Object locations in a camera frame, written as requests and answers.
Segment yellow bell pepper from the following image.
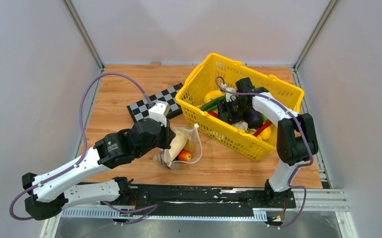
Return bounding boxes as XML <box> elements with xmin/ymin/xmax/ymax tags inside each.
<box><xmin>203</xmin><ymin>90</ymin><xmax>224</xmax><ymax>103</ymax></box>

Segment black grey chessboard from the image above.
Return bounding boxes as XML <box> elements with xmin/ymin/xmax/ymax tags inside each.
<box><xmin>127</xmin><ymin>83</ymin><xmax>183</xmax><ymax>122</ymax></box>

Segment yellow plastic basket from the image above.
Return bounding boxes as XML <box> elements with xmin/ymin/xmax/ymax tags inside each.
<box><xmin>176</xmin><ymin>53</ymin><xmax>304</xmax><ymax>161</ymax></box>

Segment yellow lemon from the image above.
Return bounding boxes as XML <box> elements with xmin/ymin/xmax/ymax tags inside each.
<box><xmin>258</xmin><ymin>126</ymin><xmax>272</xmax><ymax>141</ymax></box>

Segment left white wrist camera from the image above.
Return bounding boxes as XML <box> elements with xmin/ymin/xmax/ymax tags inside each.
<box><xmin>148</xmin><ymin>101</ymin><xmax>170</xmax><ymax>127</ymax></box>

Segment red chili pepper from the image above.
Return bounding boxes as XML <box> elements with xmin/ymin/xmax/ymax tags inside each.
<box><xmin>253</xmin><ymin>120</ymin><xmax>272</xmax><ymax>137</ymax></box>

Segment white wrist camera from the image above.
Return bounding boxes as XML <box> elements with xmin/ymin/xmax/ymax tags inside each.
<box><xmin>220</xmin><ymin>83</ymin><xmax>237</xmax><ymax>102</ymax></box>
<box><xmin>148</xmin><ymin>101</ymin><xmax>170</xmax><ymax>127</ymax></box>

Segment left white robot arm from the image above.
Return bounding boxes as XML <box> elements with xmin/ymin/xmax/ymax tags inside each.
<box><xmin>22</xmin><ymin>118</ymin><xmax>175</xmax><ymax>221</ymax></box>

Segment small yellow fruit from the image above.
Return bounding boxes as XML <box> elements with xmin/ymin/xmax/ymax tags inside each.
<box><xmin>183</xmin><ymin>139</ymin><xmax>191</xmax><ymax>151</ymax></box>

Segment purple eggplant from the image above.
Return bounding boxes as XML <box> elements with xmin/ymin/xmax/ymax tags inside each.
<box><xmin>243</xmin><ymin>109</ymin><xmax>264</xmax><ymax>129</ymax></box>

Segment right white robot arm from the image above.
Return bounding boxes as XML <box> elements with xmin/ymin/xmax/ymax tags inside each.
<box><xmin>215</xmin><ymin>76</ymin><xmax>319</xmax><ymax>207</ymax></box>

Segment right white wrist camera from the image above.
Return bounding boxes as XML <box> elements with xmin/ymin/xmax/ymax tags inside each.
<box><xmin>220</xmin><ymin>83</ymin><xmax>237</xmax><ymax>102</ymax></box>

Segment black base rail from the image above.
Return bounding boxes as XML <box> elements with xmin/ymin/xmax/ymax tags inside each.
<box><xmin>110</xmin><ymin>184</ymin><xmax>296</xmax><ymax>217</ymax></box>

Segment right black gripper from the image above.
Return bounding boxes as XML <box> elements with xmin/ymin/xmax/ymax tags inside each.
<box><xmin>217</xmin><ymin>99</ymin><xmax>251</xmax><ymax>128</ymax></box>

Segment green bean pods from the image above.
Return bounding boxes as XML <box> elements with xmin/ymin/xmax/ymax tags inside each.
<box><xmin>200</xmin><ymin>96</ymin><xmax>226</xmax><ymax>112</ymax></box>

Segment white garlic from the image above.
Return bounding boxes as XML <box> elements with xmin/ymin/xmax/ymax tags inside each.
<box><xmin>232</xmin><ymin>121</ymin><xmax>249</xmax><ymax>131</ymax></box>

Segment clear polka dot zip bag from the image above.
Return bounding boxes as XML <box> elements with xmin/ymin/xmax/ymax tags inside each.
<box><xmin>153</xmin><ymin>124</ymin><xmax>202</xmax><ymax>170</ymax></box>

